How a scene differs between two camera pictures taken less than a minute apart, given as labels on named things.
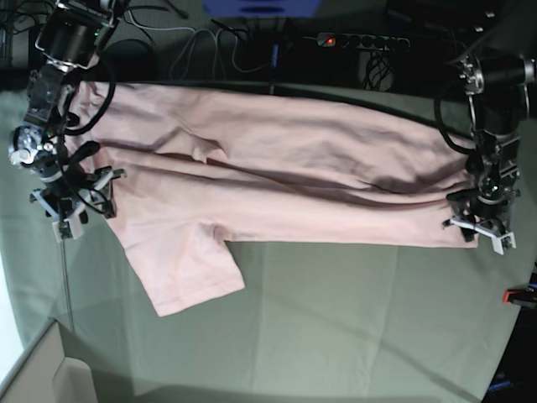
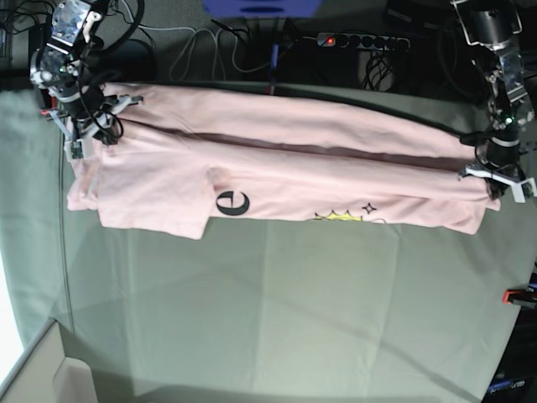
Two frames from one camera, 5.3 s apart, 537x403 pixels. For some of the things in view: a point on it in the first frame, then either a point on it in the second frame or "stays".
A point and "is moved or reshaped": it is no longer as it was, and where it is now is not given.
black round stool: x=129 y=60 stays
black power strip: x=367 y=41 stays
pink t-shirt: x=201 y=170 is moved or reshaped
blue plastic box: x=263 y=8 stays
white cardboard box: x=45 y=375 stays
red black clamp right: x=523 y=296 stays
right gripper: x=487 y=202 -> x=503 y=154
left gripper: x=59 y=185 -> x=84 y=101
